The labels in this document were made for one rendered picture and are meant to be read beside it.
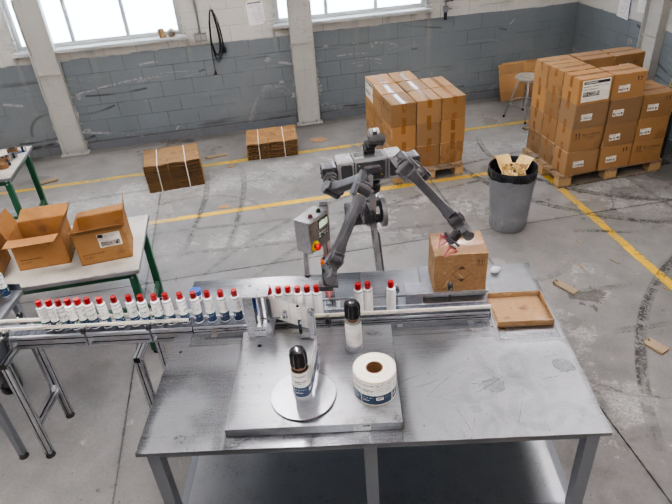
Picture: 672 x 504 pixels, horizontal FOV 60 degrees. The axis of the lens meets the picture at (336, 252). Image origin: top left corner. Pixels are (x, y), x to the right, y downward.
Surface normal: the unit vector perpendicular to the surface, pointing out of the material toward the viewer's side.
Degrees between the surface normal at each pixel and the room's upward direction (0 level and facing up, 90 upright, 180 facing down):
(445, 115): 90
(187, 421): 0
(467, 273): 90
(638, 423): 0
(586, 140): 90
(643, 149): 90
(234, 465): 0
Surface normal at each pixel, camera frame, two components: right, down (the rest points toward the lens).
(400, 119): 0.22, 0.53
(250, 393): -0.07, -0.84
